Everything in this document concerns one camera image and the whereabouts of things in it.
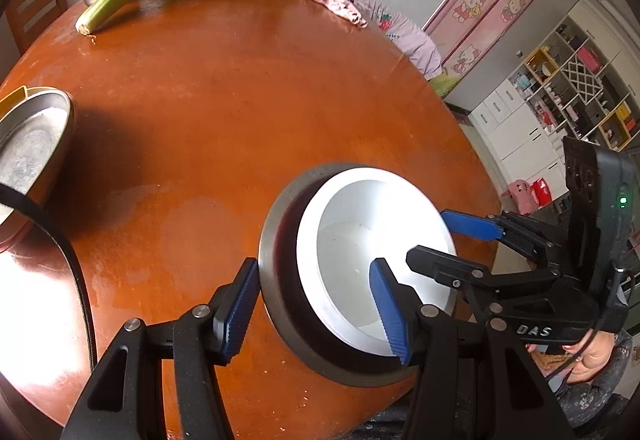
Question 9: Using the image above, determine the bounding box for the small white bowl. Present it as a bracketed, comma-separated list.
[296, 167, 458, 357]

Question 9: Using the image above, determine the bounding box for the small red stool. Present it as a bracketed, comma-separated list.
[530, 177, 553, 207]

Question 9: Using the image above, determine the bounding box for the white storage cabinet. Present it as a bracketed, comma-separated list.
[467, 0, 640, 193]

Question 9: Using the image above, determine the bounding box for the wooden chair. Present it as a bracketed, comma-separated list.
[5, 0, 68, 56]

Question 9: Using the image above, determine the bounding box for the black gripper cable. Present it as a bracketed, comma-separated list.
[0, 182, 98, 373]

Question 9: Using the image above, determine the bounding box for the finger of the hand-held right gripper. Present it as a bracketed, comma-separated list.
[406, 245, 567, 321]
[442, 210, 569, 272]

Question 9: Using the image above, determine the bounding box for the large steel bowl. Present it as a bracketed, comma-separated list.
[258, 162, 458, 388]

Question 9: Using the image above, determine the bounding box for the pink strawberry print garment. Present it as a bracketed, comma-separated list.
[350, 0, 443, 81]

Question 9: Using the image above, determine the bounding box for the round steel tray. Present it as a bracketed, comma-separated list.
[0, 87, 76, 243]

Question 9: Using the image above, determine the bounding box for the pink cloth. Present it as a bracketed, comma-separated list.
[300, 0, 368, 28]

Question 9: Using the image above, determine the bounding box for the small pink stool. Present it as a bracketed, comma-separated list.
[500, 179, 536, 216]

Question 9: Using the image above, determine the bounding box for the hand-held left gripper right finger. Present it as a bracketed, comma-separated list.
[369, 257, 576, 440]

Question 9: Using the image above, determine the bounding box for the person's right hand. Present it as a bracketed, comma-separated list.
[566, 329, 620, 385]

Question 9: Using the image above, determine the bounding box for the person's grey patterned clothing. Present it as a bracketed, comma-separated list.
[545, 335, 640, 440]

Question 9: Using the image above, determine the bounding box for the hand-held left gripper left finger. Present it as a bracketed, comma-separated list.
[60, 257, 262, 440]

